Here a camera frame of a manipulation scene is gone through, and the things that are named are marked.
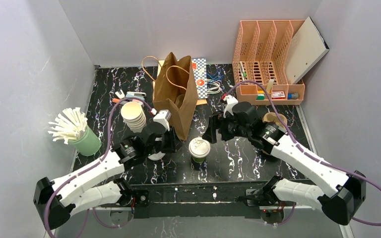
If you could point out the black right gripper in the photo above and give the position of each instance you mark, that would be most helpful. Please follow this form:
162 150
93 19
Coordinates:
220 125

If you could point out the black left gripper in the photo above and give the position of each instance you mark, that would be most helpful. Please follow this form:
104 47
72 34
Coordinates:
169 140

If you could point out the cardboard cup carrier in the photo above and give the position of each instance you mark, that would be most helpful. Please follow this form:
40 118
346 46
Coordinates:
278 119

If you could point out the green paper coffee cup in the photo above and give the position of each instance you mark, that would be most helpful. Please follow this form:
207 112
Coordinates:
197 162

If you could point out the brown paper bag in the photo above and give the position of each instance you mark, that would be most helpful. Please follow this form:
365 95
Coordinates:
175 90

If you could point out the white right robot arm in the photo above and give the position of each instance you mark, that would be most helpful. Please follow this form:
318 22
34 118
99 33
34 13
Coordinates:
335 193

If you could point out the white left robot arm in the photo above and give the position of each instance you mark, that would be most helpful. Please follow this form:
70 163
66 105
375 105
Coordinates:
59 199

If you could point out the stack of white lids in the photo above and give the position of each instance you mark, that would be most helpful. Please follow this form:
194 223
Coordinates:
133 116

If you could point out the checkered paper sheet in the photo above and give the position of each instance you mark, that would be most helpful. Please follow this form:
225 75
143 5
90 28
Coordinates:
199 71

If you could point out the orange file organizer rack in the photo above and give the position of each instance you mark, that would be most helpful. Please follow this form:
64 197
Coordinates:
259 59

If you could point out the green cup of stirrers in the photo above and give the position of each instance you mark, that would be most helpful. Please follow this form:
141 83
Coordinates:
71 127

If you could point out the white folder board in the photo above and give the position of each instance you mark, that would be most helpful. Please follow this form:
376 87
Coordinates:
306 48

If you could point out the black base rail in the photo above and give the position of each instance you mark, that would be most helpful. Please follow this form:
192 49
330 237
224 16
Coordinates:
197 193

